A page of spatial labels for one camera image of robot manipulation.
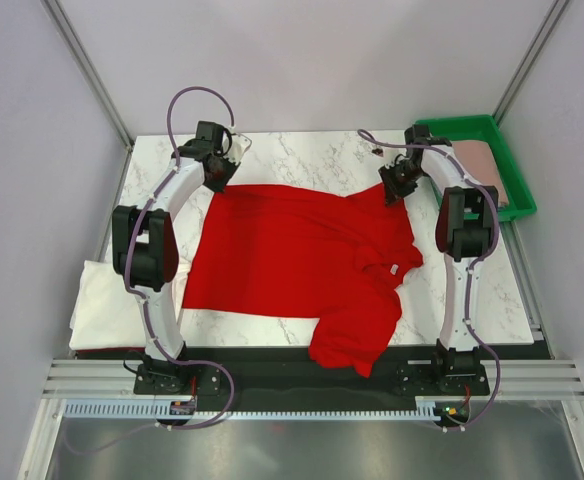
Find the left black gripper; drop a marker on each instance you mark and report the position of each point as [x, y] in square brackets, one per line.
[232, 168]

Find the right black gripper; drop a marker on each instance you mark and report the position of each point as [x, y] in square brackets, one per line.
[393, 192]

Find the red t shirt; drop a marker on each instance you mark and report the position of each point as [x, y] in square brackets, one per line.
[281, 251]

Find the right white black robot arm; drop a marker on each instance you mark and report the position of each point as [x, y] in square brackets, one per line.
[466, 234]

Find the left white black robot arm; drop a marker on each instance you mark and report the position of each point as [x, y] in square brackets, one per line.
[144, 247]

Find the pink t shirt in bin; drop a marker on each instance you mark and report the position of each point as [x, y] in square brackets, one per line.
[477, 158]

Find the green plastic bin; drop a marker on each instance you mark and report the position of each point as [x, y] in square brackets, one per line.
[484, 128]

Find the folded white t shirt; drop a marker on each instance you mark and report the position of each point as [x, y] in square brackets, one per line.
[106, 315]

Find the folded dark red shirt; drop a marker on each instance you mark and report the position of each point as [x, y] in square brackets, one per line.
[104, 353]

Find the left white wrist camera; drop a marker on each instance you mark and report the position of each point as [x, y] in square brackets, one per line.
[237, 146]

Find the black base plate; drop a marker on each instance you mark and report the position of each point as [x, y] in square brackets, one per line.
[281, 379]

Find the right aluminium corner post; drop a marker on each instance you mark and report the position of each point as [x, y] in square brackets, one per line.
[532, 54]

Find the aluminium corner post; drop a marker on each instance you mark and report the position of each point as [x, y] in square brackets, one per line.
[532, 54]
[79, 53]

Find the aluminium front frame rail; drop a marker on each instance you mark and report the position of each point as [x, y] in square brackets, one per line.
[521, 380]

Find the white slotted cable duct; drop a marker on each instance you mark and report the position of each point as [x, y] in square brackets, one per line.
[191, 410]

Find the left aluminium corner post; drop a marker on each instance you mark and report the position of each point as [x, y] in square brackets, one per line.
[79, 53]

